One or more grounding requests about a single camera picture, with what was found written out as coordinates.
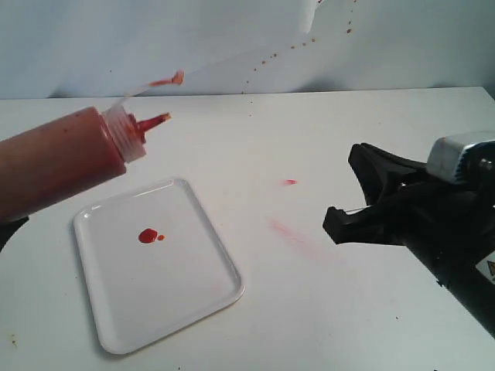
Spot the white rectangular plastic tray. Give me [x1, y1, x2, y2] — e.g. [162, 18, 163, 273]
[73, 178, 245, 355]

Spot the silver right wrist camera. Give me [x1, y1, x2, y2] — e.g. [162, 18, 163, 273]
[425, 130, 495, 189]

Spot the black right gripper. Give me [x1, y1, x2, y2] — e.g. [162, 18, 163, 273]
[323, 143, 494, 335]

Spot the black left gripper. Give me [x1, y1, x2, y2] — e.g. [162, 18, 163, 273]
[0, 216, 29, 251]

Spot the red sauce squeeze bottle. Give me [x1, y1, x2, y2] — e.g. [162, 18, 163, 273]
[1, 100, 172, 223]

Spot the red sauce blob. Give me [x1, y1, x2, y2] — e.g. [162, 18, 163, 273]
[138, 228, 166, 244]

